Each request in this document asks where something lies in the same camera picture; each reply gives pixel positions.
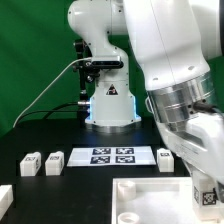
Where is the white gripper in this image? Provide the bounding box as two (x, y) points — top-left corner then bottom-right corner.
(157, 113), (224, 194)

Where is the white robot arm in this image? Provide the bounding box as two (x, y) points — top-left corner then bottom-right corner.
(68, 0), (224, 200)

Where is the white tag sheet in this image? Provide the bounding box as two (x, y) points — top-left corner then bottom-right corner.
(67, 146), (156, 167)

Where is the white block left edge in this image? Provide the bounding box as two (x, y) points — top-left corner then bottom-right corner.
(0, 185), (13, 220)

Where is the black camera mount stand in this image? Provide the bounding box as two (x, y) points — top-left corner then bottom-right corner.
(73, 39), (98, 127)

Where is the black cable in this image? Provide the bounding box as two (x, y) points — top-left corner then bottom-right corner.
(19, 102), (81, 124)

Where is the white cable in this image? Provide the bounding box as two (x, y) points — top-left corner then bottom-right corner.
(12, 57), (93, 129)

